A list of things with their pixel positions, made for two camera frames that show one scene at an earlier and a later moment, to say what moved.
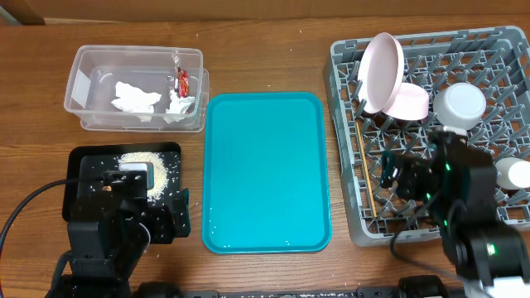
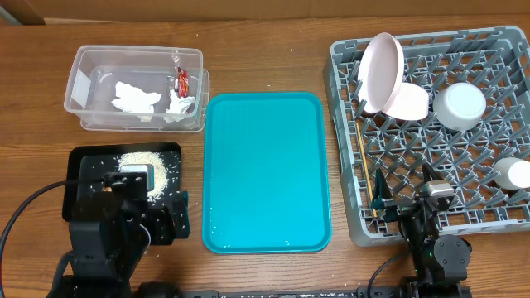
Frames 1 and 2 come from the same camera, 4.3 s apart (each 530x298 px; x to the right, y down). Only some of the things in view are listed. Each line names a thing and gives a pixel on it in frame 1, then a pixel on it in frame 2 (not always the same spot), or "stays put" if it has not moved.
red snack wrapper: (183, 83) stays put
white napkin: (131, 98) stays put
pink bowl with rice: (409, 102) stays put
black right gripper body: (404, 178) -> (405, 208)
